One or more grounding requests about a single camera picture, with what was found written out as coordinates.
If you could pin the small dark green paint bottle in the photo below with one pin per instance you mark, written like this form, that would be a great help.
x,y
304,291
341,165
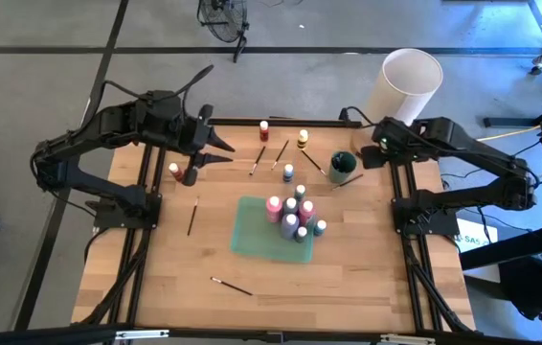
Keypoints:
x,y
301,234

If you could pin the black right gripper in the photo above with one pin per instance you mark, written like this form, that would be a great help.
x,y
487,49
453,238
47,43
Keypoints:
x,y
393,136

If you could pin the large purple paint bottle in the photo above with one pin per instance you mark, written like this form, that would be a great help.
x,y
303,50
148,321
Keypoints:
x,y
289,226

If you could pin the small yellow paint bottle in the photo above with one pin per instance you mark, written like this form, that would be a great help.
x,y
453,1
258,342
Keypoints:
x,y
302,139

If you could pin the black camera rail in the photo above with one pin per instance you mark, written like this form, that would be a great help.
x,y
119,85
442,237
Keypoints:
x,y
36,338

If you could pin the small light blue paint bottle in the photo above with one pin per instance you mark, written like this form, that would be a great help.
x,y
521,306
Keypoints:
x,y
320,228

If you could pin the large grey paint bottle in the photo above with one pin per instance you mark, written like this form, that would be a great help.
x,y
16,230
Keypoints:
x,y
290,205

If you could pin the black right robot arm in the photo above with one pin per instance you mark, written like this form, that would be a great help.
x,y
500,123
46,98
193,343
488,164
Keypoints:
x,y
472,153

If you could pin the large red paint bottle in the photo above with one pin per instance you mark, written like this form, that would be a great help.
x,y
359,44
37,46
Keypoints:
x,y
307,212

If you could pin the small dark red paint bottle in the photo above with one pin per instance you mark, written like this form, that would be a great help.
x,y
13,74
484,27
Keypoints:
x,y
174,170

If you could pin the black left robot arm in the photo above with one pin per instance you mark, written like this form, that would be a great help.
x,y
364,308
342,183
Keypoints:
x,y
108,127

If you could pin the teal plastic tray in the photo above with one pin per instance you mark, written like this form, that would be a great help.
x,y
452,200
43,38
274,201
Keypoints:
x,y
256,235

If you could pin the silver rail bracket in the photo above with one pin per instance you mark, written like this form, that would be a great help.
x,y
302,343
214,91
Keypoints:
x,y
142,334
407,340

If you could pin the white printed sign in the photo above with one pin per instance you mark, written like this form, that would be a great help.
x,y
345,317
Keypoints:
x,y
477,239

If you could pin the white shade table lamp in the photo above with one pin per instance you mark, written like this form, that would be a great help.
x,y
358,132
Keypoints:
x,y
405,81

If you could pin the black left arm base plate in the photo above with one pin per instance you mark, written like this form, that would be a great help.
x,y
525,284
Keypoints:
x,y
103,218

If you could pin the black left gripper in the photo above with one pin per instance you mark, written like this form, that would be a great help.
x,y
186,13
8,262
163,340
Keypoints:
x,y
189,134

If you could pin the black floor fan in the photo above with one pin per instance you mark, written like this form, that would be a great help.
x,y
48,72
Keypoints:
x,y
240,43

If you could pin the dark green cup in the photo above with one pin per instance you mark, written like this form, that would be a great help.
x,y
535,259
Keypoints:
x,y
340,176

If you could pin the large pink paint bottle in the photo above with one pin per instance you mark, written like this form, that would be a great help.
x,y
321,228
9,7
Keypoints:
x,y
274,210

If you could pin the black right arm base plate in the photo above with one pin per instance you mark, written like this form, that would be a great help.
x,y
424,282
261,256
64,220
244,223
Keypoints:
x,y
448,227

